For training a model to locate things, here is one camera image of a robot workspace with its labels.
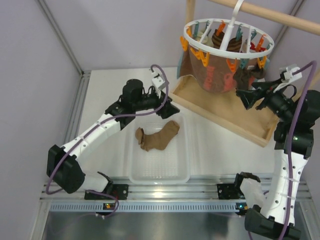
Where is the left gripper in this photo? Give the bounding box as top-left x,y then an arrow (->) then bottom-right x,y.
133,88 -> 180,119

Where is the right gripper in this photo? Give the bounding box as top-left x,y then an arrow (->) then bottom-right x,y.
236,76 -> 295,121

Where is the yellow clip front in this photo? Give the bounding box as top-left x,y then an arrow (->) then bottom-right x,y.
257,56 -> 267,69

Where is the orange clip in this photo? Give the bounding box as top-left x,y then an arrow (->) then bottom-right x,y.
226,58 -> 238,73

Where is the tan sock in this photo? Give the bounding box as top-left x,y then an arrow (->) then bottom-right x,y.
135,120 -> 180,152

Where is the white round clip hanger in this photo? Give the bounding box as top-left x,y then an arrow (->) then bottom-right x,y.
180,0 -> 275,60

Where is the dark brown sock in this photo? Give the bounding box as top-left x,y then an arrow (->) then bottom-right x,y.
250,65 -> 266,80
233,67 -> 252,90

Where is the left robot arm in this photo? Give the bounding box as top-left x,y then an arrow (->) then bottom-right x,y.
46,76 -> 180,199

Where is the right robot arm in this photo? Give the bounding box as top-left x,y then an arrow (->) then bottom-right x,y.
233,80 -> 320,240

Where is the cream sock on hanger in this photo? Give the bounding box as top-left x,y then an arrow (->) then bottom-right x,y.
194,27 -> 215,48

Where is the wooden hanging rack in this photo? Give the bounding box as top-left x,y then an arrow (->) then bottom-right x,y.
169,2 -> 320,147

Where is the brown printed cloth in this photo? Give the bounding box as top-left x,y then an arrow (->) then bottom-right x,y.
176,49 -> 237,93

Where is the red white sock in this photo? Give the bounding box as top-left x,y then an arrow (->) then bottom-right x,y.
249,41 -> 267,52

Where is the striped brown sock right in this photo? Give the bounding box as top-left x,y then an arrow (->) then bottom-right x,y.
226,37 -> 243,53

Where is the striped brown sock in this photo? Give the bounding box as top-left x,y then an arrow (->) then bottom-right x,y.
226,37 -> 243,53
211,29 -> 225,49

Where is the striped brown sock left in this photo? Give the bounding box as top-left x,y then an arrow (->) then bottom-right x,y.
211,29 -> 225,49

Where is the white plastic basket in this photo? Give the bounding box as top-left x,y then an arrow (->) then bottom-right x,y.
127,113 -> 191,185

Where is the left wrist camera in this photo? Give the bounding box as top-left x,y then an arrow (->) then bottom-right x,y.
151,70 -> 166,99

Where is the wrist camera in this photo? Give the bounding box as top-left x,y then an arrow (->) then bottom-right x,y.
151,70 -> 166,99
279,64 -> 302,83

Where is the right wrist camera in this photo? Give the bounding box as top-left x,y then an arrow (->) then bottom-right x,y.
279,64 -> 302,83

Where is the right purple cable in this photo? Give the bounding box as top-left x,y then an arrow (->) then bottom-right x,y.
247,60 -> 318,240

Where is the slotted metal rail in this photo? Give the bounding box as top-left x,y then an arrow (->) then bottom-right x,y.
49,201 -> 248,213

